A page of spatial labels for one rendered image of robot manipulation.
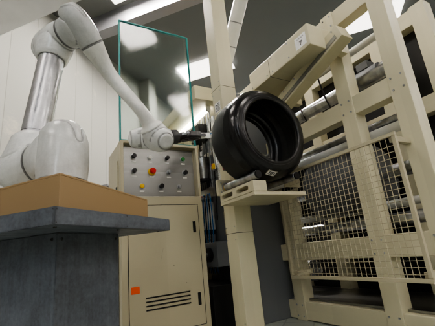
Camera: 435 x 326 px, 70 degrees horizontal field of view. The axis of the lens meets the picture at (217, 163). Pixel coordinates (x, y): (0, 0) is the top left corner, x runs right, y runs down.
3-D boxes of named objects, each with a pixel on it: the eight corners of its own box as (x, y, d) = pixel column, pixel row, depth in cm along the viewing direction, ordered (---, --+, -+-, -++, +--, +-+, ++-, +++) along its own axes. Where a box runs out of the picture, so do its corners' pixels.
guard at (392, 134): (290, 278, 205) (275, 176, 224) (292, 277, 206) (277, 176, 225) (434, 283, 131) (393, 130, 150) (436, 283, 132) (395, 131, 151)
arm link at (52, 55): (15, 177, 98) (-22, 191, 108) (61, 191, 111) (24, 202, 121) (55, 8, 130) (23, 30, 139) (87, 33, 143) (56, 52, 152)
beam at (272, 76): (250, 92, 231) (248, 74, 235) (277, 97, 244) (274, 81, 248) (310, 43, 181) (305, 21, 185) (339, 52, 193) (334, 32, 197)
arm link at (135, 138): (156, 147, 161) (166, 149, 150) (125, 149, 153) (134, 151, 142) (155, 126, 159) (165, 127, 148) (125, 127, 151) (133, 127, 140)
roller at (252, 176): (224, 183, 195) (230, 185, 197) (221, 189, 193) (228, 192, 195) (256, 168, 167) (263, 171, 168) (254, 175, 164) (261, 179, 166)
